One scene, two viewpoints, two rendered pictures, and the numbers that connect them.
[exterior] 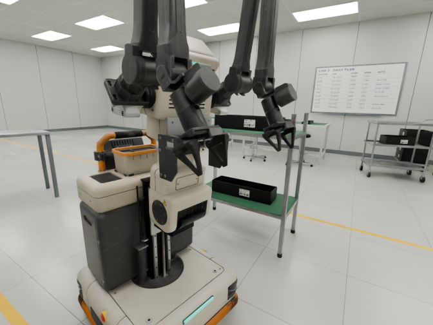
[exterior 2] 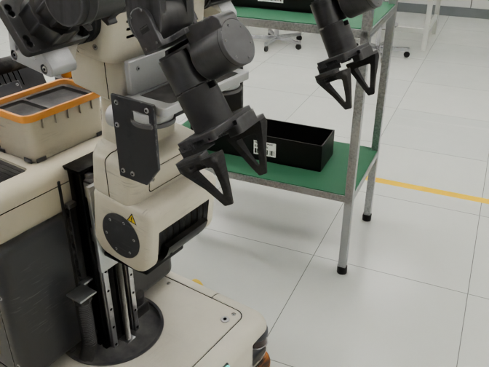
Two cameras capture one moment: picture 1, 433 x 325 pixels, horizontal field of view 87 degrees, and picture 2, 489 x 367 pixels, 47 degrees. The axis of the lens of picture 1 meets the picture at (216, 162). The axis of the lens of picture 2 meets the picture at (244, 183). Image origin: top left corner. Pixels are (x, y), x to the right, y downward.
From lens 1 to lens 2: 0.30 m
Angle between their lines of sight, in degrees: 16
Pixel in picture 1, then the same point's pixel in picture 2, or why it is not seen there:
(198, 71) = (219, 33)
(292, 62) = not seen: outside the picture
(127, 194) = (43, 201)
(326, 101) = not seen: outside the picture
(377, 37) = not seen: outside the picture
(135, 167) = (47, 141)
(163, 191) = (126, 197)
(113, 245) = (28, 300)
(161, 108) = (113, 43)
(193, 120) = (209, 110)
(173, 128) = (139, 79)
